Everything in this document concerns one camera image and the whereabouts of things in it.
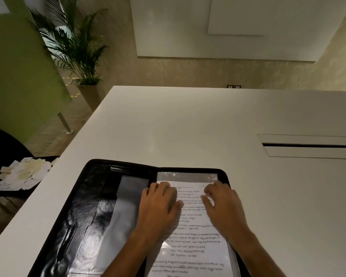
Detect person's left hand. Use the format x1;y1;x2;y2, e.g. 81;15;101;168
135;182;185;243

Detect person's right hand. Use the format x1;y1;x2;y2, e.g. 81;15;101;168
200;181;252;240

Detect handwritten white paper sheet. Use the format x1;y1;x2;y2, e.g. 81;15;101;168
146;181;234;277

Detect person's left forearm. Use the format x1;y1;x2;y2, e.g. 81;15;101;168
102;231;173;277

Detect person's right forearm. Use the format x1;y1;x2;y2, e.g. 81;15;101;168
226;227;286;277

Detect clear plastic sleeve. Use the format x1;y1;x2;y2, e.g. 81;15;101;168
144;172;243;277

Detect black zip folder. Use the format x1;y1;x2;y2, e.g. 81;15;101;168
27;159;252;277

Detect metal partition leg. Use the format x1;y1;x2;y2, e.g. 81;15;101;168
57;112;75;135

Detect tall beige planter pot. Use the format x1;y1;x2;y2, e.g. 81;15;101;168
77;84;101;113

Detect pile of white paper slips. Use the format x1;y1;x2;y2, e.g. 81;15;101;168
0;157;59;191

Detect black chair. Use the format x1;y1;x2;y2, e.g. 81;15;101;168
0;124;60;203

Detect green palm plant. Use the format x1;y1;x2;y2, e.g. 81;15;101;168
27;0;109;87

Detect green partition panel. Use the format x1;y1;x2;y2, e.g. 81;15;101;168
0;0;73;143

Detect white table cable hatch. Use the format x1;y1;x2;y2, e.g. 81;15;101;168
257;134;346;158

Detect large white wall panel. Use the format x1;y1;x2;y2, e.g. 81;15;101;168
129;0;346;63

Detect small white wall panel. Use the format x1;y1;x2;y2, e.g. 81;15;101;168
207;0;346;37

